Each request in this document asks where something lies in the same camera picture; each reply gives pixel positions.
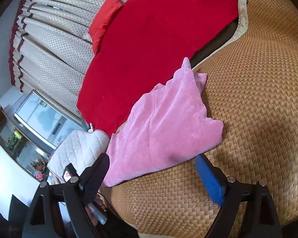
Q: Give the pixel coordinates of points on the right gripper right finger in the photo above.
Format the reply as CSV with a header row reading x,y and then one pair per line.
x,y
214,181

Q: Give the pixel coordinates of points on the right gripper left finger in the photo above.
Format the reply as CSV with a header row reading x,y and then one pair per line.
x,y
92,178

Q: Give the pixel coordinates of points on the pink corduroy jacket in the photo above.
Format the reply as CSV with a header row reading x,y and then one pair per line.
x,y
166,127

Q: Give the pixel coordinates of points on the person's left hand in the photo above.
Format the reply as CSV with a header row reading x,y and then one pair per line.
x,y
96,211

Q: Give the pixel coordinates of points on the white quilted cushion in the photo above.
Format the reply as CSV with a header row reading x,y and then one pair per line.
x,y
81,149

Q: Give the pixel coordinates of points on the mirror with flower reflection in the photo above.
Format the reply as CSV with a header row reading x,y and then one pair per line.
x,y
22,151

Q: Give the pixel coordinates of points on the woven bamboo bed mat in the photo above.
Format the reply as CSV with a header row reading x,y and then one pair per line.
x,y
252,87

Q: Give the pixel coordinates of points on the beige dotted curtain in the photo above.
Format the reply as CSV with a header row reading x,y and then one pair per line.
x,y
51,49

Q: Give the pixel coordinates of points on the red blanket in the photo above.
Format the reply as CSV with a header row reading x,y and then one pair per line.
x,y
143,46

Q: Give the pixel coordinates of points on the red pillow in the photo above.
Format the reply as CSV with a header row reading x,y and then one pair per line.
x,y
102,21

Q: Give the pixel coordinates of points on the window with grey frame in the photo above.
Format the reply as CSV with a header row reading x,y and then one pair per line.
x,y
44,120

